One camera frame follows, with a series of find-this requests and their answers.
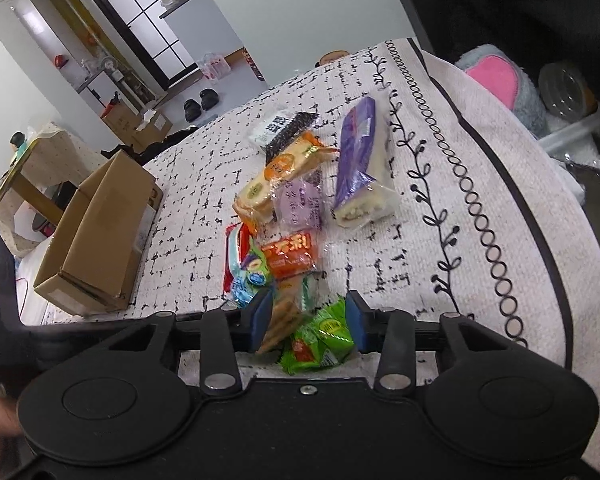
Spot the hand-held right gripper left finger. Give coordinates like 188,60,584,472
105,287,277,393

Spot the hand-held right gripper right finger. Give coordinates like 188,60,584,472
344,290,507,392

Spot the clear cracker packet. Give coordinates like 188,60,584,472
255,275,331,357

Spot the blue green snack packet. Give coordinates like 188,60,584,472
230,247,274,309

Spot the orange red snack packet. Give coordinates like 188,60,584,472
259,232,327,282

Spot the small purple snack packet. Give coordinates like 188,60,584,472
272,180,327,234

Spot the orange sandwich cracker packet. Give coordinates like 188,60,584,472
231,130,341,224

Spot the large purple white bread packet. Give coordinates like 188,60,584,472
331,95,402,229

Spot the black and white snack packet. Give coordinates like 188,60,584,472
248,110,318,165

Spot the pile of dark clothes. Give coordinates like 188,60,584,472
100,127,197,165

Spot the tall cardboard box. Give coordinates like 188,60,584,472
101,102,142,143

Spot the small cardboard box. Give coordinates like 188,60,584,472
130,109,174,153

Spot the pink plastic bag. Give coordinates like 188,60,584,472
196,52,231,82

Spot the grey pink plush toy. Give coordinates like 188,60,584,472
454,44,552,137

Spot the clear plastic container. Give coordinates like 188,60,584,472
536,59,600,122

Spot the black framed glass door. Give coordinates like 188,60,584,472
76,0,205,87

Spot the black coat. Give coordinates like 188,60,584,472
380,0,600,108

